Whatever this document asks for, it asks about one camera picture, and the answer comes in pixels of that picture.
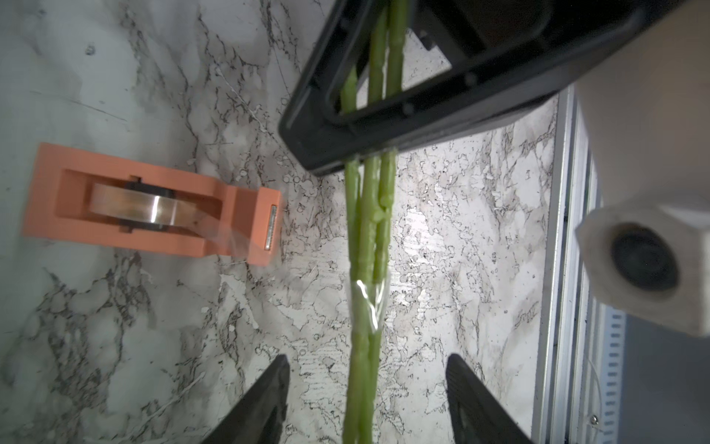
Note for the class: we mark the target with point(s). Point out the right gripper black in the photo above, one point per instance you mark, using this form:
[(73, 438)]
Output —
[(646, 113)]

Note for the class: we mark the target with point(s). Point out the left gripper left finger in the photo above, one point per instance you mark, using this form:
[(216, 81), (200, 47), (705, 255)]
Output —
[(259, 416)]

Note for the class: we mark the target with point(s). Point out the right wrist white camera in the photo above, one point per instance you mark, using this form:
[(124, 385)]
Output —
[(649, 257)]

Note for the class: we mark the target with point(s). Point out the pink flower bouquet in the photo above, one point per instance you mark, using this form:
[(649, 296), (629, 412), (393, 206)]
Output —
[(370, 194)]

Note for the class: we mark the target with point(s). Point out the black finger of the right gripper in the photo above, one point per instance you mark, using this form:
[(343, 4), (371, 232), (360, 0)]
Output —
[(506, 58)]

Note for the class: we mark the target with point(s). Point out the clear tape piece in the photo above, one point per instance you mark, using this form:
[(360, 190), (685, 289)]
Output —
[(368, 303)]

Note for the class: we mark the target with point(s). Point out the orange tape dispenser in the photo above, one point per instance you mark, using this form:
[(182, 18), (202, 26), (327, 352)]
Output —
[(86, 197)]

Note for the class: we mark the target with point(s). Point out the aluminium front rail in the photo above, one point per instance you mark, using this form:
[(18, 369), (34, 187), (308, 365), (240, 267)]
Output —
[(577, 397)]

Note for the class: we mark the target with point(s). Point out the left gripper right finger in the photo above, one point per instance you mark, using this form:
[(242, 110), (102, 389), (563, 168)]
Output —
[(476, 415)]

